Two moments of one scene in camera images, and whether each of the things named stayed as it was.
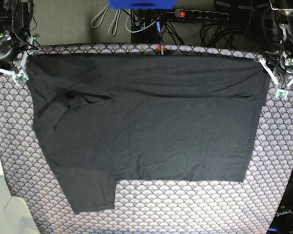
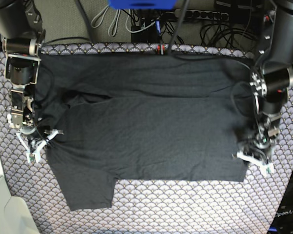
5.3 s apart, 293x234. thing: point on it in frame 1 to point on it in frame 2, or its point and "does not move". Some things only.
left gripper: x=5 y=48 to x=31 y=134
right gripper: x=291 y=60 to x=260 y=144
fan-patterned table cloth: x=145 y=206 does not move
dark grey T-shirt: x=111 y=116 does not move
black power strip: x=220 y=16 does not move
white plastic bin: x=9 y=214 does not move
